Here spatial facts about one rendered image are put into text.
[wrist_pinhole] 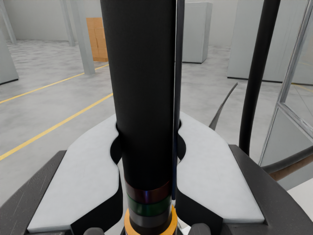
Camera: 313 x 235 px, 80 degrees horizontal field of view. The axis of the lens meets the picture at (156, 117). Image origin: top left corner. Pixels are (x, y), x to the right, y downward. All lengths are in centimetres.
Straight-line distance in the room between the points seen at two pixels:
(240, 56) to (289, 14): 126
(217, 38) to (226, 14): 124
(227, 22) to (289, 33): 695
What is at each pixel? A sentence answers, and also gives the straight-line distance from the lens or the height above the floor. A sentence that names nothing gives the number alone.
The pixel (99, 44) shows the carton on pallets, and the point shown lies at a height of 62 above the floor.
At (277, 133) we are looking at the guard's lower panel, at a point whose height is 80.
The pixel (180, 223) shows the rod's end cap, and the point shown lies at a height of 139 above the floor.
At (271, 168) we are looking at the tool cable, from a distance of 26.
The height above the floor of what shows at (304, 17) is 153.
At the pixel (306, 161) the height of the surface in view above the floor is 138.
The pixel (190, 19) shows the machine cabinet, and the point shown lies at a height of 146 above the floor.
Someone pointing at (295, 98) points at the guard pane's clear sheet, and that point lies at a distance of 147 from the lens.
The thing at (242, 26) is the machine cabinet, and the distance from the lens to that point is 550.
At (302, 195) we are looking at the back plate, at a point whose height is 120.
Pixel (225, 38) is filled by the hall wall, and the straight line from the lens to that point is 1224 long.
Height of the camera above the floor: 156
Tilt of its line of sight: 28 degrees down
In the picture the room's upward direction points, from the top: 1 degrees counter-clockwise
